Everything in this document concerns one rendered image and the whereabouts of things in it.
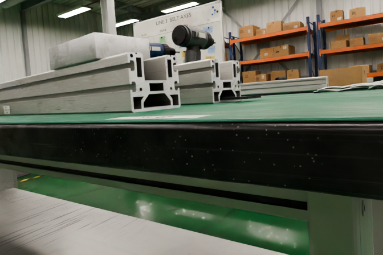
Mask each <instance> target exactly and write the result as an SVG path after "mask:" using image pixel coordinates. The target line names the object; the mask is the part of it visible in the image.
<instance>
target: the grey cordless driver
mask: <svg viewBox="0 0 383 255"><path fill-rule="evenodd" d="M172 41H173V43H174V44H175V45H177V46H180V47H186V51H185V59H184V63H188V62H193V61H199V60H201V51H200V50H205V49H208V48H209V47H210V46H212V45H213V44H216V42H215V41H214V39H213V38H212V36H211V34H210V33H209V32H207V31H204V30H200V29H197V28H194V27H189V26H185V25H178V26H176V27H175V28H174V30H173V32H172Z"/></svg>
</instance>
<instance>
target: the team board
mask: <svg viewBox="0 0 383 255"><path fill-rule="evenodd" d="M178 25H185V26H189V27H194V28H197V29H200V30H204V31H207V32H209V33H210V34H211V36H212V38H213V39H214V41H215V42H216V44H213V45H212V46H210V47H209V48H208V49H205V50H200V51H201V60H206V59H218V60H219V62H223V61H226V58H225V40H224V30H223V12H222V1H221V0H217V1H215V2H211V3H207V4H204V5H200V6H196V7H192V8H189V9H186V10H181V11H178V12H175V13H171V14H167V15H163V16H160V17H156V18H152V19H148V20H145V21H142V22H138V23H134V24H133V29H134V37H135V38H143V39H149V42H150V43H161V44H167V45H168V46H169V47H172V48H174V49H175V51H180V53H179V54H178V53H176V54H175V56H176V57H177V63H178V64H182V63H184V59H185V51H186V47H180V46H177V45H175V44H174V43H173V41H172V32H173V30H174V28H175V27H176V26H178Z"/></svg>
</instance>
